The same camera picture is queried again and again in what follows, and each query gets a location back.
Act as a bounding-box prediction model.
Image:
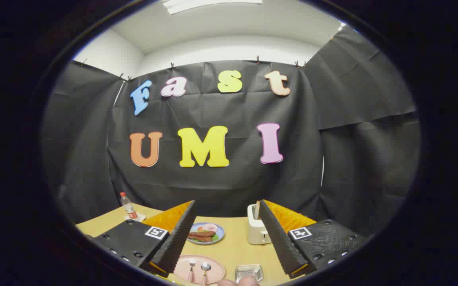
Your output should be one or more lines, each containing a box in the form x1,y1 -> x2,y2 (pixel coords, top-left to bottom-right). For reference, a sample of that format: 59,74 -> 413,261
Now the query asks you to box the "white toaster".
247,204 -> 273,245

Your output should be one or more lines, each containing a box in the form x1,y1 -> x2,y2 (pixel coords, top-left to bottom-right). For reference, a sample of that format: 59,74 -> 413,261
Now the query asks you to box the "clear square container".
235,264 -> 264,283

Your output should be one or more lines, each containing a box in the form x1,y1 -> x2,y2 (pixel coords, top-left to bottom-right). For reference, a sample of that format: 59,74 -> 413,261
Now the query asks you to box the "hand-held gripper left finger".
84,200 -> 198,278

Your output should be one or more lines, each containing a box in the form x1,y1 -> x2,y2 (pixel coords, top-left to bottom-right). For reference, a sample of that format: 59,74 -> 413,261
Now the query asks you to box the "clear plastic water bottle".
120,192 -> 139,220

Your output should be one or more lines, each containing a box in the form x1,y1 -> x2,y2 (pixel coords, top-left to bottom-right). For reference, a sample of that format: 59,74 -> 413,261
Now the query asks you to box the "spoon with pink handle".
200,262 -> 211,286

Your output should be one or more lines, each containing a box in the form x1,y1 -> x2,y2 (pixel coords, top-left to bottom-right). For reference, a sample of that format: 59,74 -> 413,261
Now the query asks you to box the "pink round plate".
173,255 -> 226,285

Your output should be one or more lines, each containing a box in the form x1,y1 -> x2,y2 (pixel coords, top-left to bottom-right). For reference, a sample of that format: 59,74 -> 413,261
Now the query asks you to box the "blue round plate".
187,222 -> 225,245

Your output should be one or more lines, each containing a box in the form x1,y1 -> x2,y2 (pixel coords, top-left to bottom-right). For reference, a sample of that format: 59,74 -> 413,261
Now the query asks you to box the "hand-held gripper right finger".
258,199 -> 369,279

